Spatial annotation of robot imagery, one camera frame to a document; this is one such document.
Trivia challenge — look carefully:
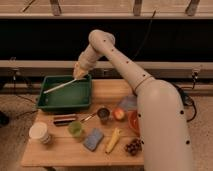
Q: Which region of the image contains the red apple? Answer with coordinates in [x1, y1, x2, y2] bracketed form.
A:
[112, 107, 125, 121]

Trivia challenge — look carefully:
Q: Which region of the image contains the bunch of dark grapes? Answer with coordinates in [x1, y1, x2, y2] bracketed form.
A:
[125, 138, 142, 156]

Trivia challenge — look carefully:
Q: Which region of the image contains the orange bowl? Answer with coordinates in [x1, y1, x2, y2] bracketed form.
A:
[128, 111, 140, 136]

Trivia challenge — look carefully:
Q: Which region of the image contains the wooden table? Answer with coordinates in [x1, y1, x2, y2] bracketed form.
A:
[22, 79, 144, 167]

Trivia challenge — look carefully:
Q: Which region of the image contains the yellow banana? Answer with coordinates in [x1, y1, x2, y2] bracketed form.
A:
[105, 128, 121, 154]

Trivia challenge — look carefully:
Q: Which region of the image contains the small metal utensil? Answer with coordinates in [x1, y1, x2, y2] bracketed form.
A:
[80, 112, 97, 122]

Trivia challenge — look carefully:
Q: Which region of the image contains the black cable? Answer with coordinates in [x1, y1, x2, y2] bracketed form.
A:
[131, 10, 157, 62]

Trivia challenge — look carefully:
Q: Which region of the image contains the green plastic cup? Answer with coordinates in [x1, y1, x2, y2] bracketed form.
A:
[68, 121, 83, 138]

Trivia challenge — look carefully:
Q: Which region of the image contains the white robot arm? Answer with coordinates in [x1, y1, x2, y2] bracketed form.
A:
[73, 29, 195, 171]

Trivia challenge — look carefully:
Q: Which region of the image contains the dark metal cup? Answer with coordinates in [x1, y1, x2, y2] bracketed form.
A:
[97, 108, 110, 124]

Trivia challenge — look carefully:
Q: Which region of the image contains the grey folded cloth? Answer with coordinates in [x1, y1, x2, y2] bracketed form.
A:
[118, 95, 137, 111]

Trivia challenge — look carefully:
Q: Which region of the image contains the brown rectangular bar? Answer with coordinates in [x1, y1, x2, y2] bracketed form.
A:
[53, 114, 77, 120]

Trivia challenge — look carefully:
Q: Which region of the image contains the green plastic tray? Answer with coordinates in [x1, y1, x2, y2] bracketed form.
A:
[36, 75, 92, 114]

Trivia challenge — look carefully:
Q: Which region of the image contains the white lidded container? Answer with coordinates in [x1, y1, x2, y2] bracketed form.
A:
[29, 122, 51, 144]

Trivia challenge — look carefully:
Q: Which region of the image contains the blue sponge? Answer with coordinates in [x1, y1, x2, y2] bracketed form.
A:
[83, 128, 104, 151]

